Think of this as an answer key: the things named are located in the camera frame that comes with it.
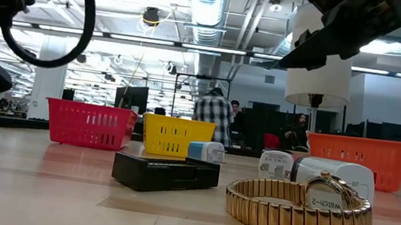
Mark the white shade table lamp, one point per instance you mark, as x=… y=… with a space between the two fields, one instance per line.
x=321 y=84

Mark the yellow plastic basket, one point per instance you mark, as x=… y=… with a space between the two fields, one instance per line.
x=179 y=133

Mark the black desk partition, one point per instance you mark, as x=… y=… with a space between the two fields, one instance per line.
x=380 y=131

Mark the black computer monitor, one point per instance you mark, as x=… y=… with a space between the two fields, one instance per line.
x=132 y=99

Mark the red plastic basket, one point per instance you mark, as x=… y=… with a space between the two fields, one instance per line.
x=70 y=124

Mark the large white usb charger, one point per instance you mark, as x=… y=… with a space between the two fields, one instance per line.
x=341 y=172

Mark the orange plastic basket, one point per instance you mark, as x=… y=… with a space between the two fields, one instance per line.
x=380 y=159

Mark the black round ceiling device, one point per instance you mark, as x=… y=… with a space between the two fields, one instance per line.
x=151 y=17

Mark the round white ceiling fixture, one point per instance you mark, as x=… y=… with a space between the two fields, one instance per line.
x=275 y=5

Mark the black white charger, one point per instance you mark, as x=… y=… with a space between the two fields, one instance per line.
x=275 y=166

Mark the gold metal watch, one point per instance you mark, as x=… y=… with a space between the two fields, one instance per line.
x=286 y=221

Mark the blue white charger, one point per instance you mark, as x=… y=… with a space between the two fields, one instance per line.
x=203 y=151

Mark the white square column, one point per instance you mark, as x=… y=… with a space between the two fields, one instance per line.
x=47 y=83

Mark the red chair back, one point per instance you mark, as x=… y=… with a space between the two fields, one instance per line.
x=271 y=141

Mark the grey wall vent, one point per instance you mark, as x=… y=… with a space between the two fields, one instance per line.
x=269 y=79

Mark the silver ventilation duct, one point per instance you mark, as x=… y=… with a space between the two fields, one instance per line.
x=208 y=15

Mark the black rectangular box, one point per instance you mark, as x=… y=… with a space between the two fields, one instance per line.
x=163 y=176

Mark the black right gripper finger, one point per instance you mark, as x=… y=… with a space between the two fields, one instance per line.
x=313 y=49

